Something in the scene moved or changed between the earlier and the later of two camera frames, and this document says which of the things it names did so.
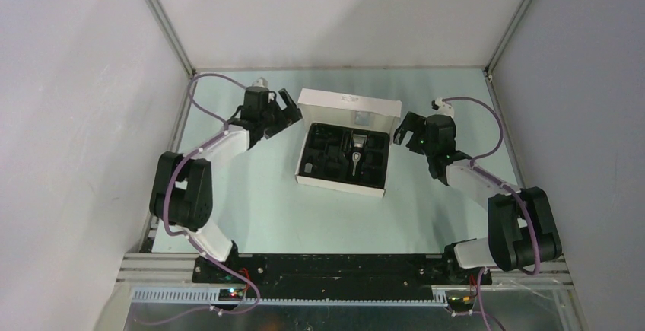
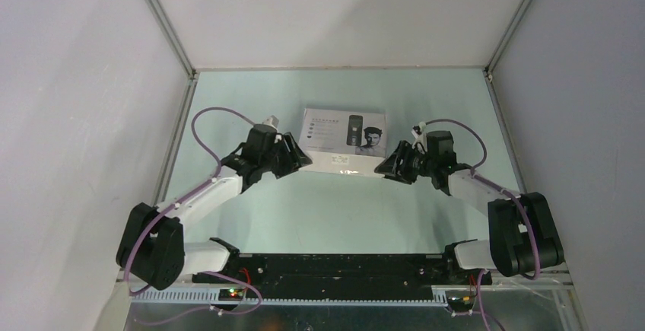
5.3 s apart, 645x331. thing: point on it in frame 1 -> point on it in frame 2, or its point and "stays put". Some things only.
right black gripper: x=415 y=123 -> x=392 y=167
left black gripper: x=289 y=116 -> x=294 y=160
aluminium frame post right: x=516 y=17 stays put
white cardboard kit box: x=354 y=111 -> x=343 y=142
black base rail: x=337 y=276 stays put
